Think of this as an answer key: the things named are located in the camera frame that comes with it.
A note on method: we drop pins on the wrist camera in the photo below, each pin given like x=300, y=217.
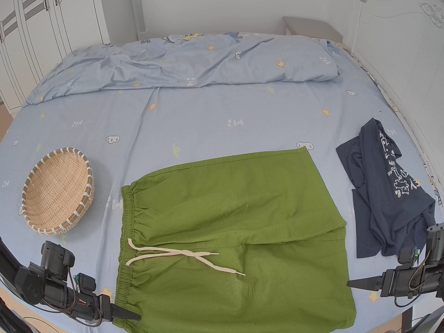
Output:
x=407, y=256
x=86, y=283

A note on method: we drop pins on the white wardrobe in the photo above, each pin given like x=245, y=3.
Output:
x=34, y=29

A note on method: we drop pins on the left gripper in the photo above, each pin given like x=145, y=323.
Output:
x=79, y=305

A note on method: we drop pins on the bed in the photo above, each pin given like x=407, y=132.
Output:
x=225, y=123

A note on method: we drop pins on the green shorts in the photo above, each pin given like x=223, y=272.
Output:
x=225, y=213

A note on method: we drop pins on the pale blue quilt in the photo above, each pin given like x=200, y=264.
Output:
x=208, y=64

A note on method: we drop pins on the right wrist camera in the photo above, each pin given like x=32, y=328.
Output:
x=407, y=256

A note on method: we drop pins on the dark blue printed T-shirt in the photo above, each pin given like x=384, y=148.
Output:
x=374, y=186

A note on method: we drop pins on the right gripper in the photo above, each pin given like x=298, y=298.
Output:
x=399, y=283

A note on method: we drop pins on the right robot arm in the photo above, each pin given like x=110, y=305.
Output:
x=435, y=245

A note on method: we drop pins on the grey bedside table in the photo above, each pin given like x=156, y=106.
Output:
x=308, y=28

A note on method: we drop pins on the round woven basket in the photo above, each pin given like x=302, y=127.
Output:
x=55, y=193

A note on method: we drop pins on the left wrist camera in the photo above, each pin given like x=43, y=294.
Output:
x=86, y=283

